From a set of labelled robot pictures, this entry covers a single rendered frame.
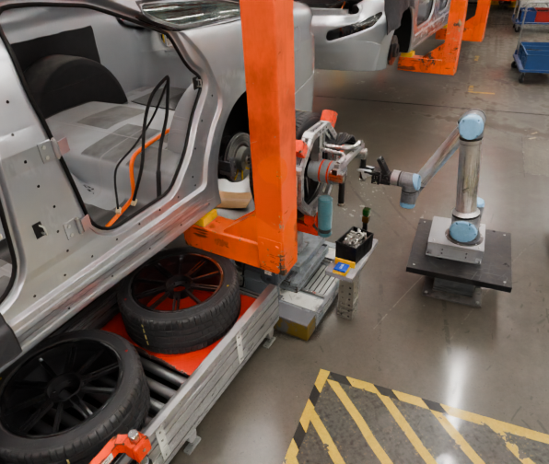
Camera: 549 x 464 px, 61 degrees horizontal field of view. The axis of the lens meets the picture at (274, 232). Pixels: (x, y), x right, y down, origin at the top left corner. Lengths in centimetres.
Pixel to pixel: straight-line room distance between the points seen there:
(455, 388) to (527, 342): 60
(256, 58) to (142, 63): 266
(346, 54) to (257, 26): 320
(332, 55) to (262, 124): 312
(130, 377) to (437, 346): 173
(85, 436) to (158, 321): 63
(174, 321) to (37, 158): 100
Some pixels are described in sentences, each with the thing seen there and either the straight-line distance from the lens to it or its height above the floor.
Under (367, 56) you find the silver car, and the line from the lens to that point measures 522.
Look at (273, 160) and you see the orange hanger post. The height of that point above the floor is 120.
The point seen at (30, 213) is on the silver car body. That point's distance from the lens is 190.
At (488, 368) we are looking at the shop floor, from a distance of 293.
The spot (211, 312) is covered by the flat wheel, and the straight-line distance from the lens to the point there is 238.
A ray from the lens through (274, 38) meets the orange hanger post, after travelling 198.
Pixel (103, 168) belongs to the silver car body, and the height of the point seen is 95.
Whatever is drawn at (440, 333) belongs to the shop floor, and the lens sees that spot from 304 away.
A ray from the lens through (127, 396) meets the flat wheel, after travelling 212.
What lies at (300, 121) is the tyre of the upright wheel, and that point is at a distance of 269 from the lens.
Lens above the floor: 210
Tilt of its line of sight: 34 degrees down
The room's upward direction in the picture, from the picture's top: 3 degrees counter-clockwise
